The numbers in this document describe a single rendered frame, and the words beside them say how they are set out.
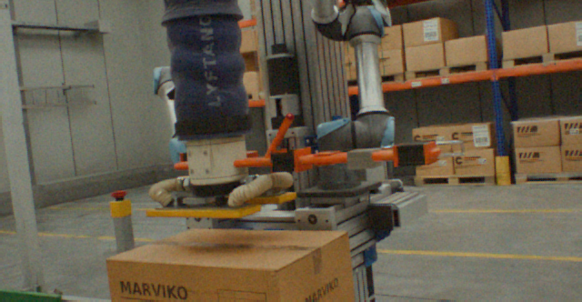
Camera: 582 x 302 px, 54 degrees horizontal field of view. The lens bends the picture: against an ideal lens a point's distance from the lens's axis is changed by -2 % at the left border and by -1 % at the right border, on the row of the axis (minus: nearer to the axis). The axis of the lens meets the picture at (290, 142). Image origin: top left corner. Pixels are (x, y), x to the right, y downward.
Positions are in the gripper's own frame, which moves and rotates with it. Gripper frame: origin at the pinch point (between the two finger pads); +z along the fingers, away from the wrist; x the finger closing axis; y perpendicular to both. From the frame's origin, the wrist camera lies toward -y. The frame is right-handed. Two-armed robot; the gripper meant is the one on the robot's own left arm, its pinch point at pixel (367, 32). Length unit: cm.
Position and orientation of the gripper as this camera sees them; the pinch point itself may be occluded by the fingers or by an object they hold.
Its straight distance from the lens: 173.9
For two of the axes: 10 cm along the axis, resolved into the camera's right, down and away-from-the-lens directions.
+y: -5.4, 1.0, -8.3
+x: 8.3, -0.6, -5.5
